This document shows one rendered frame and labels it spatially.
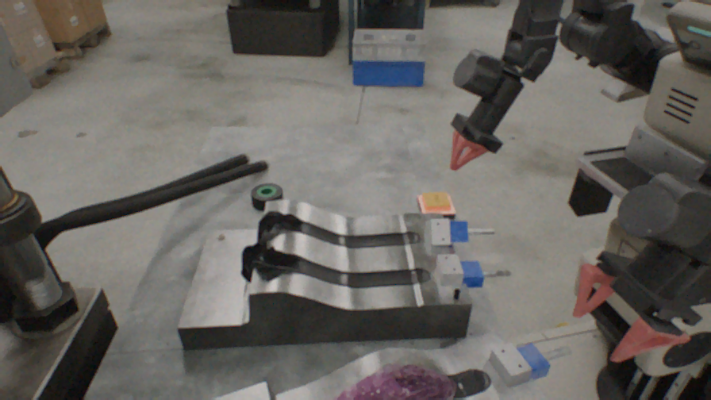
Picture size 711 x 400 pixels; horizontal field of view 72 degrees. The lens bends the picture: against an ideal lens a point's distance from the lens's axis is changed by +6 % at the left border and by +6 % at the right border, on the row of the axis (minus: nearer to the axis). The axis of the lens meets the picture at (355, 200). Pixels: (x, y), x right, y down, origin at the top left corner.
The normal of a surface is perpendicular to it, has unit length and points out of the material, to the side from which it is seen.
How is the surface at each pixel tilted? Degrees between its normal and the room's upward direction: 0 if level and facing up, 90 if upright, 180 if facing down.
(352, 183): 0
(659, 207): 63
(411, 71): 91
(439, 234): 47
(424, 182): 0
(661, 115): 98
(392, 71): 91
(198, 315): 0
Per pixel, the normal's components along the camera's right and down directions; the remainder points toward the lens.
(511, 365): 0.00, -0.82
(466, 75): -0.86, -0.24
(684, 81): -0.96, 0.25
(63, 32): 0.04, 0.57
